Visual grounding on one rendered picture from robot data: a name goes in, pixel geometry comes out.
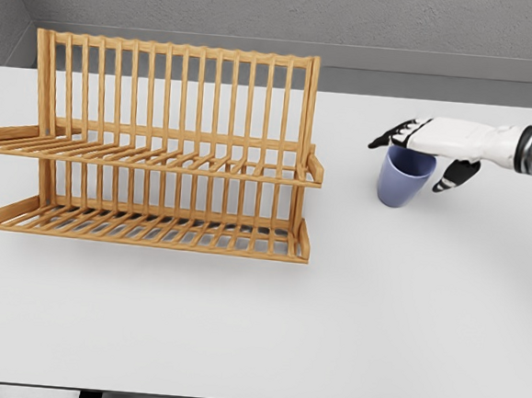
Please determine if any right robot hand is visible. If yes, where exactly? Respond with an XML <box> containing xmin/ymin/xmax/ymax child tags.
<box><xmin>364</xmin><ymin>111</ymin><xmax>495</xmax><ymax>198</ymax></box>

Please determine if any wooden two-tier dish rack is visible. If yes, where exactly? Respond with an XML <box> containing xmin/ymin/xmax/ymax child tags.
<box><xmin>0</xmin><ymin>24</ymin><xmax>334</xmax><ymax>266</ymax></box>

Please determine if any blue cup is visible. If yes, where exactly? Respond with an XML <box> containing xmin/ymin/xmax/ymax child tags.
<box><xmin>375</xmin><ymin>142</ymin><xmax>437</xmax><ymax>212</ymax></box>

